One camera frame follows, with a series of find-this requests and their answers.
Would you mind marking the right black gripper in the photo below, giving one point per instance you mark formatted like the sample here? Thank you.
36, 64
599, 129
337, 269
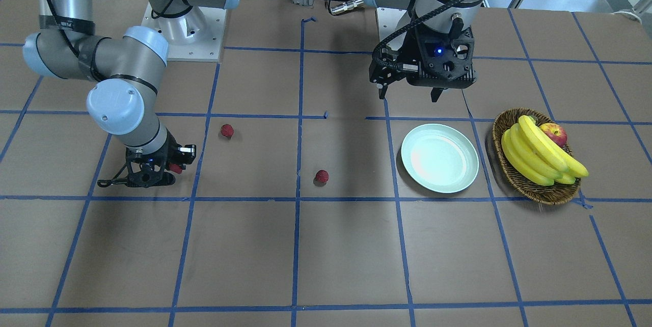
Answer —
169, 152

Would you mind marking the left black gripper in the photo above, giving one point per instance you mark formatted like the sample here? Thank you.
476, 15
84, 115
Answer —
413, 48

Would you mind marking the strawberry with green leaves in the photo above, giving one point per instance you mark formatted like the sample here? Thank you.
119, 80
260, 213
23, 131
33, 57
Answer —
173, 167

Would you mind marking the plain red strawberry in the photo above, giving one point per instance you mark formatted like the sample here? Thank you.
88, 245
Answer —
322, 177

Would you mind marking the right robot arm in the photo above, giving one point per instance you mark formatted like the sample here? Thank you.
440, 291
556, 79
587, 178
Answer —
126, 71

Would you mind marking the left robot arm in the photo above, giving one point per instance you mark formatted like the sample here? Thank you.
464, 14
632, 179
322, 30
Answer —
444, 16

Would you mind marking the light green plate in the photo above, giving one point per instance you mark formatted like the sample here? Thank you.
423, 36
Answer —
439, 158

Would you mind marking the yellow banana bunch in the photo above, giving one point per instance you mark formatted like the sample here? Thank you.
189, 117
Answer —
537, 157

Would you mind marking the red apple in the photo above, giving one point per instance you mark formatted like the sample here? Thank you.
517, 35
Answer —
555, 132

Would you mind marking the wicker basket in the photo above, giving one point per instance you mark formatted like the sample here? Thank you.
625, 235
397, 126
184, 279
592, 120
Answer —
508, 178

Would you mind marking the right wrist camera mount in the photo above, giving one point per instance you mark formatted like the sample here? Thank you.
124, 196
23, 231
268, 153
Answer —
148, 170

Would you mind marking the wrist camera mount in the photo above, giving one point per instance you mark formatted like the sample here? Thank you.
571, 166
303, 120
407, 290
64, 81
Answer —
148, 170
442, 63

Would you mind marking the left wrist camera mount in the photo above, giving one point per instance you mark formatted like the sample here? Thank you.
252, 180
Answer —
442, 63

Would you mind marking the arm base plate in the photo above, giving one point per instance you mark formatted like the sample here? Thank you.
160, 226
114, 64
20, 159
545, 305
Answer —
194, 37
388, 21

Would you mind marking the silver cable connector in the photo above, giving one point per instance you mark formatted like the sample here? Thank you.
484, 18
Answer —
344, 7

